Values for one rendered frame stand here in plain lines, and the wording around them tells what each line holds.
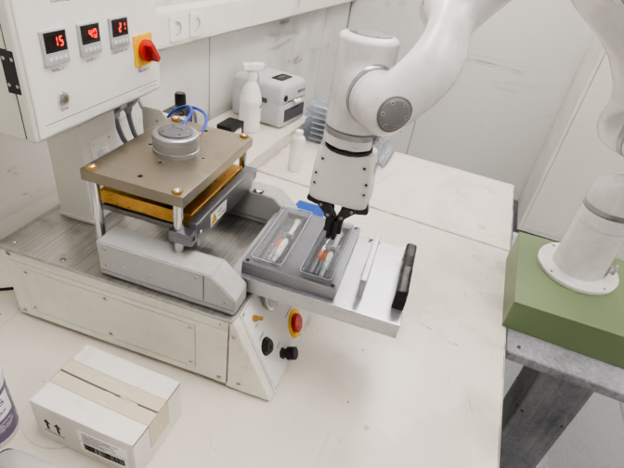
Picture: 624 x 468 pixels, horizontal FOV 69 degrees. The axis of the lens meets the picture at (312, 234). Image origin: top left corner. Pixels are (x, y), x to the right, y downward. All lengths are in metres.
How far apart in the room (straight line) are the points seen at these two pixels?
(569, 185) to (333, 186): 2.33
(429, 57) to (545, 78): 2.61
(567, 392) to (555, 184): 1.65
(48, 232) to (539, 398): 1.33
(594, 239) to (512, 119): 2.10
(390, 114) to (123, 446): 0.59
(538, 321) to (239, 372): 0.69
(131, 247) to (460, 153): 2.78
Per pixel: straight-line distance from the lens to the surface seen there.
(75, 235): 0.97
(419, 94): 0.60
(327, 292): 0.75
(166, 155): 0.82
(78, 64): 0.83
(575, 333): 1.20
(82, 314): 0.96
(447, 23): 0.63
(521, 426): 1.63
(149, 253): 0.78
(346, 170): 0.71
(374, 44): 0.64
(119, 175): 0.78
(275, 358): 0.88
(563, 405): 1.55
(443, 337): 1.09
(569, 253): 1.26
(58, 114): 0.81
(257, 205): 0.96
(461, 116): 3.25
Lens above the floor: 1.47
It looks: 34 degrees down
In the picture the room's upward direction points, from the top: 9 degrees clockwise
